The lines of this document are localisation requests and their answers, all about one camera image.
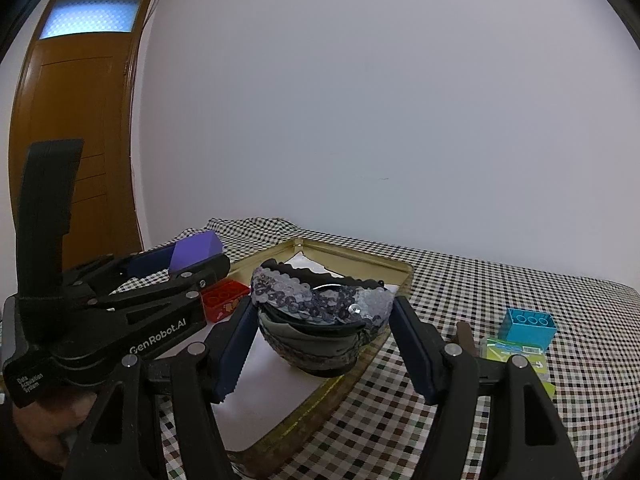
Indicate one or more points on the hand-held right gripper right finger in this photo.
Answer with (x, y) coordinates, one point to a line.
(417, 355)

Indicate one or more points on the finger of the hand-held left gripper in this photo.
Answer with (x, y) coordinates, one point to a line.
(150, 260)
(200, 270)

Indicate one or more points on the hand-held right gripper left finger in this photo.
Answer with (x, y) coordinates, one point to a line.
(235, 355)

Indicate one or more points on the purple box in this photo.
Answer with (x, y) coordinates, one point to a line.
(197, 247)

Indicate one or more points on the red building block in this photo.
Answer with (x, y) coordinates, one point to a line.
(222, 300)

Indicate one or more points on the dark brown bar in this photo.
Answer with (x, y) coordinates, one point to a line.
(465, 335)

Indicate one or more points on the clear packet with green label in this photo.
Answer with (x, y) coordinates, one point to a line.
(520, 352)

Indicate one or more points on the blue building block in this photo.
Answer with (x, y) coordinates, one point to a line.
(525, 332)

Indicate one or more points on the gold metal tray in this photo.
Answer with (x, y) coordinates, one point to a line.
(360, 260)

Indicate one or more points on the person's left hand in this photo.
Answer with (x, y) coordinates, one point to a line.
(50, 425)

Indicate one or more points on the white paper sheet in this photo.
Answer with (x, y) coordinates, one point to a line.
(270, 400)

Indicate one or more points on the checkered tablecloth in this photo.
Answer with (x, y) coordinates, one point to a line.
(390, 435)

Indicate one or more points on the brown wooden door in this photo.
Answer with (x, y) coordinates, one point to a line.
(75, 100)

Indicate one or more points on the frosted transom window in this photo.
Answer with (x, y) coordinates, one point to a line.
(90, 17)

